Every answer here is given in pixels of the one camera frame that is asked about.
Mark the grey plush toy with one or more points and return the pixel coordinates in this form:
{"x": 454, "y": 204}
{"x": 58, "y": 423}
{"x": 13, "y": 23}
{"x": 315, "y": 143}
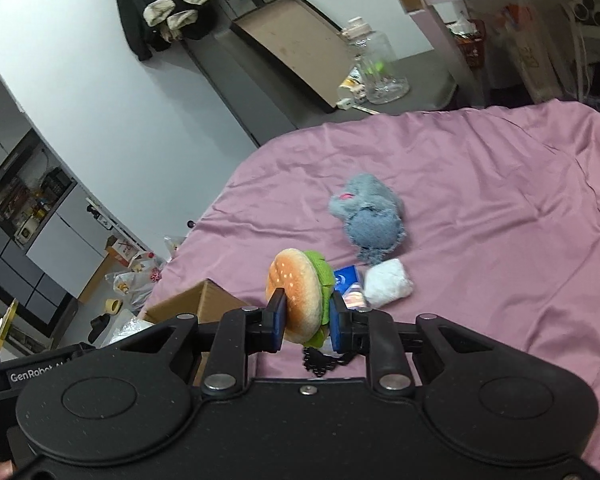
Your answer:
{"x": 372, "y": 217}

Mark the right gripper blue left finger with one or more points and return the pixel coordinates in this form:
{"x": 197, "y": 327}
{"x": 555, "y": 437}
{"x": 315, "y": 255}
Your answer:
{"x": 275, "y": 322}

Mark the black and beige jacket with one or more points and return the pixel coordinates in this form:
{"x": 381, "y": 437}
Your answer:
{"x": 152, "y": 26}

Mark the brown cardboard box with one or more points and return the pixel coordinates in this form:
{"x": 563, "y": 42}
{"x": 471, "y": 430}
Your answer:
{"x": 203, "y": 336}

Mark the white plastic shopping bag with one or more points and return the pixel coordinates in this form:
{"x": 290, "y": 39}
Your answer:
{"x": 135, "y": 283}

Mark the black knitted soft item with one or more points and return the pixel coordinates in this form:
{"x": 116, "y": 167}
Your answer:
{"x": 319, "y": 363}

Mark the white rolled towel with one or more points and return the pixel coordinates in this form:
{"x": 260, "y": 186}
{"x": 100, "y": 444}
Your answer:
{"x": 386, "y": 282}

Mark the brown framed board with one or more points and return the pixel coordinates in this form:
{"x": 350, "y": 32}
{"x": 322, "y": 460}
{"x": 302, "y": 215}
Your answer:
{"x": 303, "y": 43}

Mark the pink bed sheet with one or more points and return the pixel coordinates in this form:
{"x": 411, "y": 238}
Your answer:
{"x": 502, "y": 213}

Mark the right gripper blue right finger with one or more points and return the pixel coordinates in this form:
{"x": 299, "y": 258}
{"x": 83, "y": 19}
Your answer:
{"x": 375, "y": 335}

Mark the white storage cabinet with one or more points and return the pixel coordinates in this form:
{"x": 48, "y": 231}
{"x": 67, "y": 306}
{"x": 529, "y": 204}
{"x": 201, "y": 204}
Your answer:
{"x": 56, "y": 239}

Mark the blue tissue packet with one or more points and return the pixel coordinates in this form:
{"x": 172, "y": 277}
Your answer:
{"x": 349, "y": 284}

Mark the clear bag white stuffing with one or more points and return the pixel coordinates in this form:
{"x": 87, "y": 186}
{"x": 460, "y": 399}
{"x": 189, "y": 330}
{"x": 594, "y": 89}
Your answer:
{"x": 127, "y": 329}

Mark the yellow tape roll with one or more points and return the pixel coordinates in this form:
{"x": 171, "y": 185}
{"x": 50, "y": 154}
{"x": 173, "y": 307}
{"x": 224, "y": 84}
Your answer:
{"x": 113, "y": 306}

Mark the clear glass jar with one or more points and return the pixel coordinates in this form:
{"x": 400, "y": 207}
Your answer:
{"x": 374, "y": 58}

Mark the hamburger plush toy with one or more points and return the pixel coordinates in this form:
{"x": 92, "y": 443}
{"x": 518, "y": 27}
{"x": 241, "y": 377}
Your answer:
{"x": 308, "y": 282}

